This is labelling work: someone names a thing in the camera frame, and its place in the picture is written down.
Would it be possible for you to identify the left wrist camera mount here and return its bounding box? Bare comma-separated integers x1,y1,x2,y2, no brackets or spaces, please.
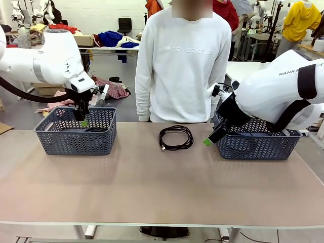
90,84,110,107

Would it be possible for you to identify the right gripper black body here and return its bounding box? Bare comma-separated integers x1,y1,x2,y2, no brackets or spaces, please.
215,95,254,130

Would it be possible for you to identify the red jacket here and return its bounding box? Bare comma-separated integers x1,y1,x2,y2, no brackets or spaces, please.
212,0,240,31

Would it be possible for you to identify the black round floor base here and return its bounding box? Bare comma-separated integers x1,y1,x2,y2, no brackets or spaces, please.
140,226,190,238

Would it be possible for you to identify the flat cardboard sheet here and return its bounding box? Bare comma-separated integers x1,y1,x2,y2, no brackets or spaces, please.
0,121,15,135

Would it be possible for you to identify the white background table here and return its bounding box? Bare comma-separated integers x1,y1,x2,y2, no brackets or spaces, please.
224,61,273,82

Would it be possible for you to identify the blue clothes pile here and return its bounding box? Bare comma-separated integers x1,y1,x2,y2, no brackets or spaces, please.
98,30,140,49

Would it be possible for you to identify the person's left forearm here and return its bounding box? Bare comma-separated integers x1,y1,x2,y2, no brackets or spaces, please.
209,60,229,119

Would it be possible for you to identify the person's right forearm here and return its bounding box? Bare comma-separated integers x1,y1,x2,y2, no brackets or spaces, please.
135,73,152,123

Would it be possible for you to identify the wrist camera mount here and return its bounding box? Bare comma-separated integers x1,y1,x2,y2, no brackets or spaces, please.
207,82,231,98
90,84,110,107

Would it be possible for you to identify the yellow hoodie on mannequin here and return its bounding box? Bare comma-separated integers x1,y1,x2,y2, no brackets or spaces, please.
282,1,322,43

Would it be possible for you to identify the red cloth pile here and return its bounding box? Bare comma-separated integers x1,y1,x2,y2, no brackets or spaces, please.
48,23,79,35

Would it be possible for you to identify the grey perforated plastic basket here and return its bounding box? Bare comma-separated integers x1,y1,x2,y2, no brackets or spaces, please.
34,107,117,156
212,111,303,161

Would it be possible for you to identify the black USB cable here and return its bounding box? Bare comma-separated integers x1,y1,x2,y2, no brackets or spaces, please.
158,125,194,152

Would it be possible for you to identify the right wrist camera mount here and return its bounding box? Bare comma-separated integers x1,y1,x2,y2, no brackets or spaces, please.
207,82,231,98

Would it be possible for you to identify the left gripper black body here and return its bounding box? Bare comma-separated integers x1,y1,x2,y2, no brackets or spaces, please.
70,89,92,110

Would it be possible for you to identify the person in white sweatshirt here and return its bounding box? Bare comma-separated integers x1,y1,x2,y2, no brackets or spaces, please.
135,6,232,124

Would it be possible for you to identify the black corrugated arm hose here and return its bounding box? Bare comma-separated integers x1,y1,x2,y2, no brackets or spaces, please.
0,75,76,103

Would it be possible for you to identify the cardboard box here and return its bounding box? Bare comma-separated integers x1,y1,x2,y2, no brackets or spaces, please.
73,34,96,48

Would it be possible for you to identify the black office chair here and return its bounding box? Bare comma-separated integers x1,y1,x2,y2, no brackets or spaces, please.
117,17,133,35

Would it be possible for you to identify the pink cloth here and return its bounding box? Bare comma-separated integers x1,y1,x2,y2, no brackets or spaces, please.
35,91,76,113

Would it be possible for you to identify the white table leg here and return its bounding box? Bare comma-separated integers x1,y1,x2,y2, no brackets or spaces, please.
219,226,240,243
73,224,97,240

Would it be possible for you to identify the orange garment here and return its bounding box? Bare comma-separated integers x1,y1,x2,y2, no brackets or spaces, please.
144,0,165,18

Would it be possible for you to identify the checked cloth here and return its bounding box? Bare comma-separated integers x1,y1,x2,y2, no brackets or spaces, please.
92,75,131,100

